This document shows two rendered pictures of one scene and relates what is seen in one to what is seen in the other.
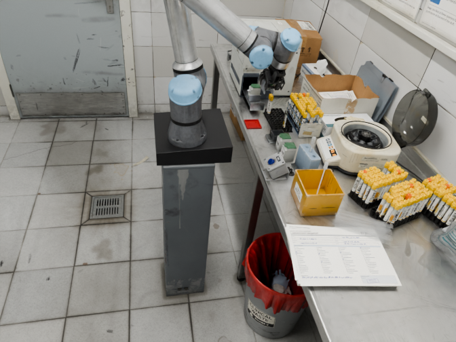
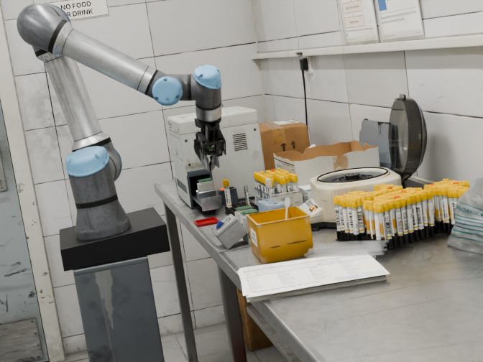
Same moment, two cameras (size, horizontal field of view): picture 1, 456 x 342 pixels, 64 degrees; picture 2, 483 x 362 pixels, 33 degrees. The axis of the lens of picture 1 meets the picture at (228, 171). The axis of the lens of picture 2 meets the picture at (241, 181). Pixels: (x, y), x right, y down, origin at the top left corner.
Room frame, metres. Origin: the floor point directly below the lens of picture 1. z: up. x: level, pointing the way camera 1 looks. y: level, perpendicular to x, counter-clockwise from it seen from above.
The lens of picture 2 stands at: (-0.99, -0.34, 1.40)
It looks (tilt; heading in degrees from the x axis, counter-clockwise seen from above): 10 degrees down; 3
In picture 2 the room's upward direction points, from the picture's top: 8 degrees counter-clockwise
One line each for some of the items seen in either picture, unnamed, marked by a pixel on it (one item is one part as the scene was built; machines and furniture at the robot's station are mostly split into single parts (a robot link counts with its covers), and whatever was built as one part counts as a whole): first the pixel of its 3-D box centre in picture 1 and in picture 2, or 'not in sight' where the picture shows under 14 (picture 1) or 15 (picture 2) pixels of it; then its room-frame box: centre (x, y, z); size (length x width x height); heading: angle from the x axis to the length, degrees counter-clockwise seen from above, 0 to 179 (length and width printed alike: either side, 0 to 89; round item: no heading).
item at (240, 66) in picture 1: (263, 58); (216, 155); (1.84, -0.11, 1.03); 0.31 x 0.27 x 0.30; 15
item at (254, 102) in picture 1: (252, 94); (205, 197); (1.63, -0.07, 0.92); 0.21 x 0.07 x 0.05; 15
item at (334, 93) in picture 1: (336, 99); (326, 172); (1.63, -0.48, 0.95); 0.29 x 0.25 x 0.15; 105
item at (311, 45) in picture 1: (294, 42); (275, 146); (2.30, -0.32, 0.97); 0.31 x 0.23 x 0.18; 9
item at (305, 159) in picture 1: (307, 161); (273, 220); (1.13, -0.30, 0.92); 0.10 x 0.07 x 0.10; 22
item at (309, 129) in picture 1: (302, 118); (277, 199); (1.48, -0.31, 0.91); 0.20 x 0.10 x 0.07; 15
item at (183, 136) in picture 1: (186, 125); (100, 215); (1.18, 0.18, 0.99); 0.15 x 0.15 x 0.10
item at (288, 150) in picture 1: (288, 151); (250, 223); (1.21, -0.23, 0.91); 0.05 x 0.04 x 0.07; 105
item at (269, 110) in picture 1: (279, 111); (241, 197); (1.48, -0.20, 0.93); 0.17 x 0.09 x 0.11; 16
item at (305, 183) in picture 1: (315, 192); (279, 234); (0.96, -0.31, 0.93); 0.13 x 0.13 x 0.10; 13
